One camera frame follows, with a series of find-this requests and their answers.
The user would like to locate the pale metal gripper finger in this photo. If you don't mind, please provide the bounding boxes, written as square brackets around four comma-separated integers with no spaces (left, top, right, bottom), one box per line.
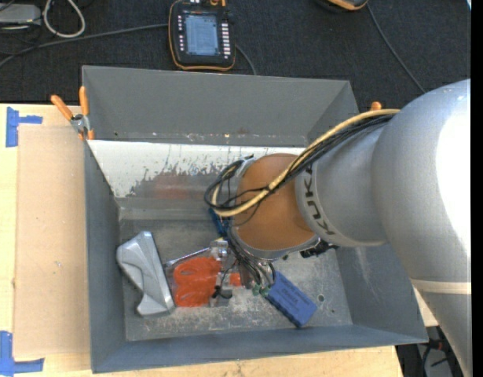
[204,239,231,261]
[211,282,235,302]

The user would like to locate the orange item in clear packet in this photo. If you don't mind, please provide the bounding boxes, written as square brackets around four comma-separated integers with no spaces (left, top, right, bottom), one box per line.
[163,249,243,309]

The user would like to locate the blue flat box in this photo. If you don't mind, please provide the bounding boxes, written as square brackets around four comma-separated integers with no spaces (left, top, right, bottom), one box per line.
[264,270,319,328]

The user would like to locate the silver grey plastic tool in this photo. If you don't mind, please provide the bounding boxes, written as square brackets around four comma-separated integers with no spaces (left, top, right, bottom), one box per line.
[115,230,177,318]

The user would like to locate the grey metal bin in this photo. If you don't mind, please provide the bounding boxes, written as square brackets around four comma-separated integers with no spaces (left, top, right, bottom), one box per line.
[80,64,430,375]

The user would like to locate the brown cardboard board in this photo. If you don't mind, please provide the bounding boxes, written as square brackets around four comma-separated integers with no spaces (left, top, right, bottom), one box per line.
[11,123,93,363]

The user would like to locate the black cylinder on white bracket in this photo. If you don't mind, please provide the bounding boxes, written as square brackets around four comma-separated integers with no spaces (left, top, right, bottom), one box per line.
[298,242,338,259]

